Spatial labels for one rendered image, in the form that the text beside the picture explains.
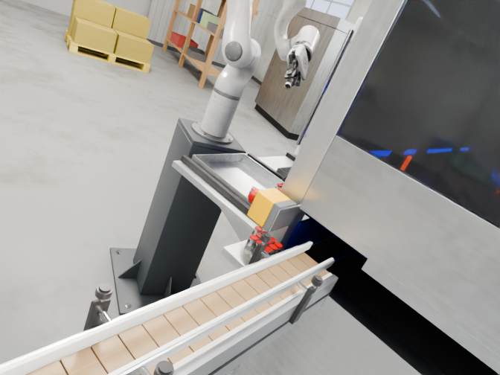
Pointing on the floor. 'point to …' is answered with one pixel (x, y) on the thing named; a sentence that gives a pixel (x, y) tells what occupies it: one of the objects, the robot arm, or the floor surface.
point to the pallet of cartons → (109, 33)
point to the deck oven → (333, 27)
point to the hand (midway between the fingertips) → (291, 77)
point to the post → (339, 102)
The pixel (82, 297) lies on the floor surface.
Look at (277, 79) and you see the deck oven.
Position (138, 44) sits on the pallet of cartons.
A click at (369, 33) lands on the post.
